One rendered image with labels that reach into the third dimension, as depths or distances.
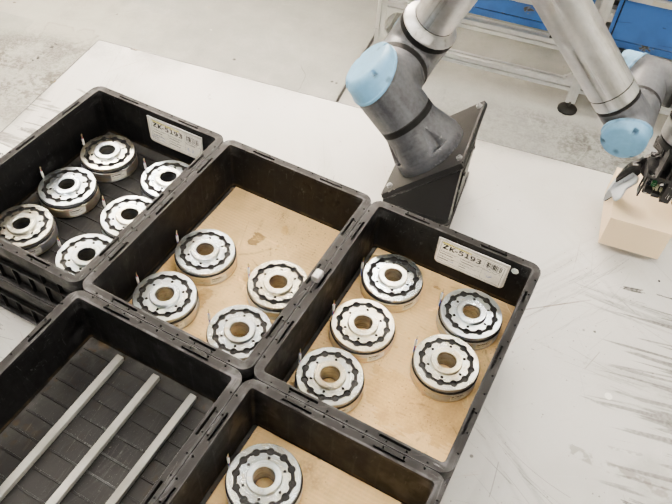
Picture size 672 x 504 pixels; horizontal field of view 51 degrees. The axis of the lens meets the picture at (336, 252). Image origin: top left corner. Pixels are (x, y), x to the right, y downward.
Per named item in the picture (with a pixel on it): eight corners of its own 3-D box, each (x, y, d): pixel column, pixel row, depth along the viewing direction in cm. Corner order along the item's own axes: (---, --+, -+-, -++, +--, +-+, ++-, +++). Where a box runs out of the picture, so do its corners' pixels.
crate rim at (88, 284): (228, 147, 130) (227, 136, 128) (373, 207, 122) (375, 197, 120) (80, 295, 106) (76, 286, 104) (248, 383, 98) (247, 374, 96)
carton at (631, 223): (604, 192, 155) (617, 167, 150) (660, 207, 153) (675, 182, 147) (597, 242, 145) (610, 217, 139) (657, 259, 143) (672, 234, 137)
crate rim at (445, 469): (374, 207, 122) (375, 197, 120) (540, 276, 114) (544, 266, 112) (248, 383, 98) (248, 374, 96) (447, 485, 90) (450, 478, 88)
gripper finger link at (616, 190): (592, 206, 142) (633, 186, 135) (595, 187, 146) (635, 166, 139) (602, 215, 143) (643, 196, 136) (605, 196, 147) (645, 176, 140)
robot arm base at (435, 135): (411, 142, 153) (384, 107, 149) (470, 116, 143) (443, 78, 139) (392, 186, 143) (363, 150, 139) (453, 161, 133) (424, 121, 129)
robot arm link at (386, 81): (369, 141, 140) (328, 89, 135) (397, 100, 147) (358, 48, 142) (413, 125, 131) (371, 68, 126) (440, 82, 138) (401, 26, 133)
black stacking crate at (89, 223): (109, 132, 145) (98, 86, 137) (230, 184, 137) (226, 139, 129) (-43, 258, 122) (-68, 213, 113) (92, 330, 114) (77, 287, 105)
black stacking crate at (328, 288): (369, 244, 129) (375, 200, 120) (523, 311, 121) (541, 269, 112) (252, 415, 105) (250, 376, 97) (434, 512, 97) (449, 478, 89)
